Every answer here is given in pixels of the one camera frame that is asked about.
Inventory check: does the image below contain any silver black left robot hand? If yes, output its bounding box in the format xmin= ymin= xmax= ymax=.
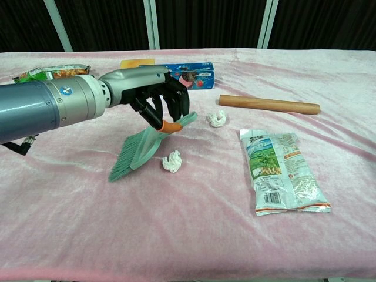
xmin=98 ymin=65 xmax=190 ymax=135

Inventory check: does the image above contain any grey-green scrub brush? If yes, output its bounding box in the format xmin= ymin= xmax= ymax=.
xmin=108 ymin=110 xmax=199 ymax=182

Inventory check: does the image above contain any white paper ball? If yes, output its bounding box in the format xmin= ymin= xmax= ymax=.
xmin=161 ymin=150 xmax=183 ymax=173
xmin=206 ymin=110 xmax=227 ymax=128

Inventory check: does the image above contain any yellow sponge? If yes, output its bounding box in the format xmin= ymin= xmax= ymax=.
xmin=120 ymin=58 xmax=156 ymax=70

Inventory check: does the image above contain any blue Oreo cookie box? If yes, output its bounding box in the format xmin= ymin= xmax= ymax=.
xmin=137 ymin=61 xmax=215 ymax=90

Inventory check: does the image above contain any green orange snack packet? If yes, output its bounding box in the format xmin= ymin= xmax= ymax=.
xmin=12 ymin=63 xmax=92 ymax=85

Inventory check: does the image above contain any wooden rolling pin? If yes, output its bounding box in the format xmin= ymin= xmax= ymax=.
xmin=218 ymin=94 xmax=321 ymax=116

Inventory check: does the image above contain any pink velvet tablecloth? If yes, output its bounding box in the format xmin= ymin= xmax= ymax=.
xmin=0 ymin=48 xmax=376 ymax=282

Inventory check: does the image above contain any white green snack bag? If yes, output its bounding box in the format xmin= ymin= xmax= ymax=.
xmin=239 ymin=128 xmax=332 ymax=217

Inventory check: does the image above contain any white partition post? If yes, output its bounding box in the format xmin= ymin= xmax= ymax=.
xmin=143 ymin=0 xmax=161 ymax=51
xmin=43 ymin=0 xmax=73 ymax=53
xmin=257 ymin=0 xmax=279 ymax=50

